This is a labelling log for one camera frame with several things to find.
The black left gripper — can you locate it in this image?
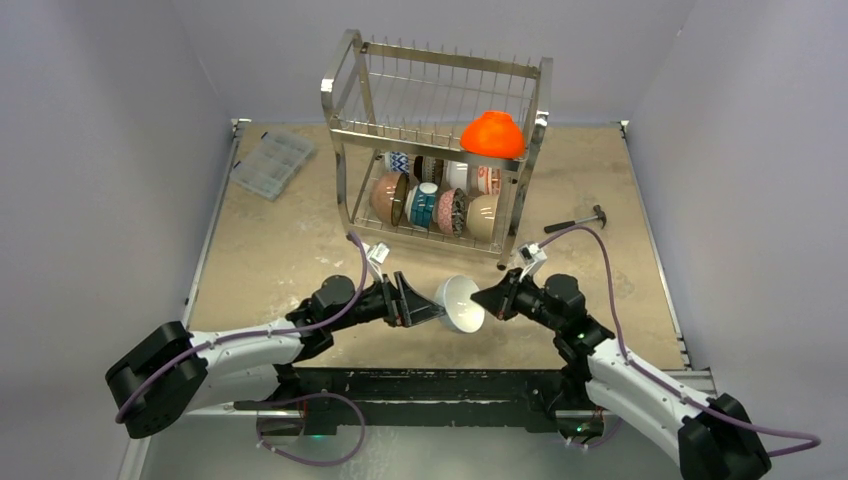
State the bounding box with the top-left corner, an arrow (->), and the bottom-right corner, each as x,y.
328,272 -> 443,333

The plain white bowl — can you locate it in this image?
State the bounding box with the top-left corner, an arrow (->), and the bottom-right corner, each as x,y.
435,275 -> 486,334

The black white floral bowl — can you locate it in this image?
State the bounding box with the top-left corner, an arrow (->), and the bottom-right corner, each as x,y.
434,188 -> 468,237

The tan glossy dark-rimmed bowl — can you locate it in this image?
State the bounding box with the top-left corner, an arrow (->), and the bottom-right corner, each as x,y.
369,172 -> 409,227

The orange floral patterned bowl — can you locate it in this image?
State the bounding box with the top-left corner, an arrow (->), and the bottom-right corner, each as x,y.
475,166 -> 502,195

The stainless steel dish rack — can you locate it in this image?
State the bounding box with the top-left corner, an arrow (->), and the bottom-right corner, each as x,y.
320,29 -> 554,270

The red orange bowl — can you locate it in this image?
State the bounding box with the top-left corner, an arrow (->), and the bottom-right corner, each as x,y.
460,110 -> 526,159

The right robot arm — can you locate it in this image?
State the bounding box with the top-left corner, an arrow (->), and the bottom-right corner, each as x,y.
470,268 -> 772,479

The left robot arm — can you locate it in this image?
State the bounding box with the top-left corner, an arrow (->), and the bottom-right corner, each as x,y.
105,272 -> 445,439

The clear plastic organizer box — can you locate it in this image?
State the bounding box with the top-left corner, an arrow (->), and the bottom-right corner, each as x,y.
230,130 -> 315,201

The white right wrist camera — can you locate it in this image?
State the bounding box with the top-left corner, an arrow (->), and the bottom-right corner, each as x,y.
516,242 -> 547,281

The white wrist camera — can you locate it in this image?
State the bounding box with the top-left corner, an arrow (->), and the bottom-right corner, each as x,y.
516,242 -> 547,281
364,242 -> 390,282

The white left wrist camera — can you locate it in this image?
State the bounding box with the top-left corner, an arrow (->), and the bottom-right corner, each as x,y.
364,242 -> 390,282

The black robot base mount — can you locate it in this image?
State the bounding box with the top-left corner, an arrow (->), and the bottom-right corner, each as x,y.
233,366 -> 615,443

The black handled claw hammer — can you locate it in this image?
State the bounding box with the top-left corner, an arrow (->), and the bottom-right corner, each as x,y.
543,204 -> 607,234

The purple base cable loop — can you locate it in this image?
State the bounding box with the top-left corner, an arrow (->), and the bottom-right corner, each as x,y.
255,392 -> 367,467

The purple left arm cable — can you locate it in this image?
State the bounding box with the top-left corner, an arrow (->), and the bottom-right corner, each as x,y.
115,231 -> 370,425

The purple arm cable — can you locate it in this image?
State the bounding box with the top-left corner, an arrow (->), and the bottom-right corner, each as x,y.
536,225 -> 823,460
115,231 -> 370,425

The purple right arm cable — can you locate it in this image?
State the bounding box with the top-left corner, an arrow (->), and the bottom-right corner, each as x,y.
536,225 -> 823,460

